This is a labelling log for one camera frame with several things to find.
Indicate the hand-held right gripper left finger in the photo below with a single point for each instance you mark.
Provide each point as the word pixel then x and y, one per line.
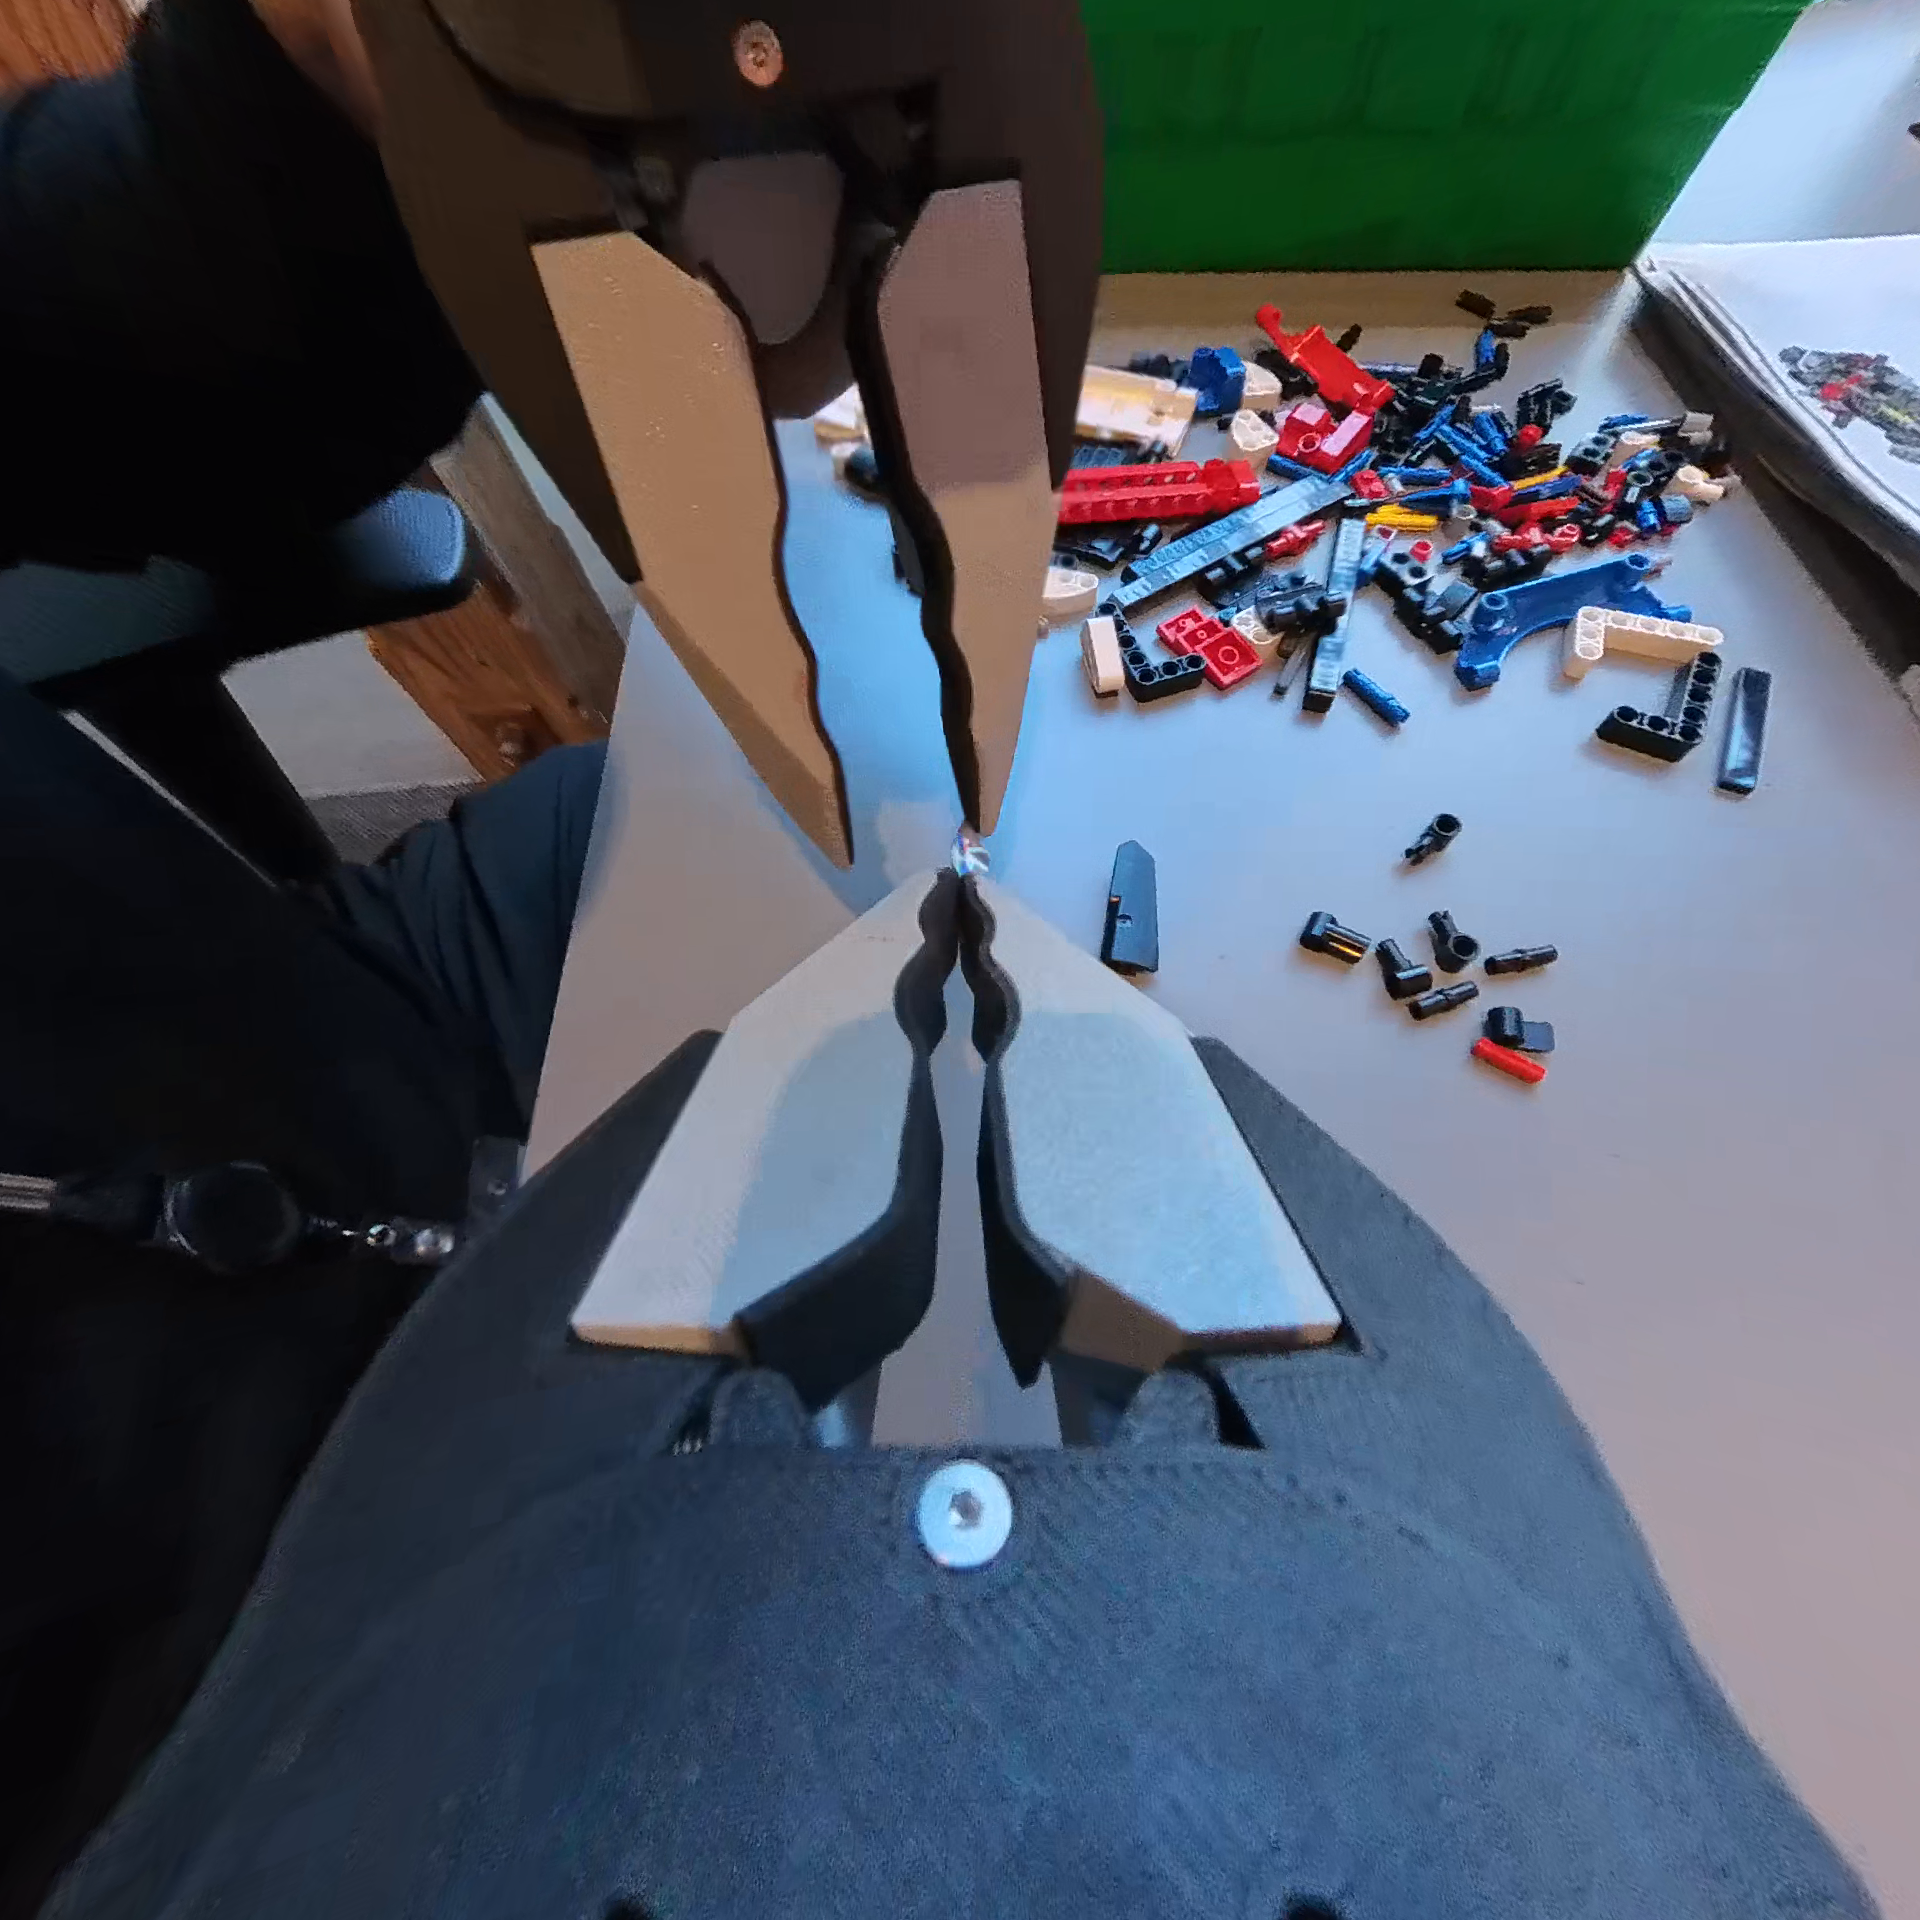
pixel 751 1200

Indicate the open instruction booklet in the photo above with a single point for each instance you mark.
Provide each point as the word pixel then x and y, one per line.
pixel 1799 390

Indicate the wooden support post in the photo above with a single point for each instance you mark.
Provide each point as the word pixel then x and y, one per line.
pixel 510 646

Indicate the pile of toy bricks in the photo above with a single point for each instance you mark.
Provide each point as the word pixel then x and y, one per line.
pixel 1349 494

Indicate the green plastic bin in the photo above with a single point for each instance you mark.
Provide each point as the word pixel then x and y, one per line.
pixel 1424 136

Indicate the black office chair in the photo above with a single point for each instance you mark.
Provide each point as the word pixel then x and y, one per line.
pixel 301 586

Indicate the person's left forearm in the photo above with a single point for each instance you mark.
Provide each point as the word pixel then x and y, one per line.
pixel 196 300

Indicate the person's black sweater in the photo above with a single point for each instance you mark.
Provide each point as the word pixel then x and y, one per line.
pixel 150 1500

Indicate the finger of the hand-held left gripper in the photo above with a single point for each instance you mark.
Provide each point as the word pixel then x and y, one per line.
pixel 975 450
pixel 676 494

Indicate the person's dark trousers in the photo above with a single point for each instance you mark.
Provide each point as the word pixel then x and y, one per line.
pixel 480 931

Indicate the black retractable badge reel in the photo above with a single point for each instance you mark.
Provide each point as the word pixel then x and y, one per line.
pixel 235 1214

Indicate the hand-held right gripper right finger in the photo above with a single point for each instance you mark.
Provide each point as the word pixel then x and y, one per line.
pixel 1172 1200

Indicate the small red pin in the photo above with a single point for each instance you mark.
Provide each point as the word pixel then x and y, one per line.
pixel 1507 1060

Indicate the grey desk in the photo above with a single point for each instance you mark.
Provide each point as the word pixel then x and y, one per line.
pixel 1576 1200

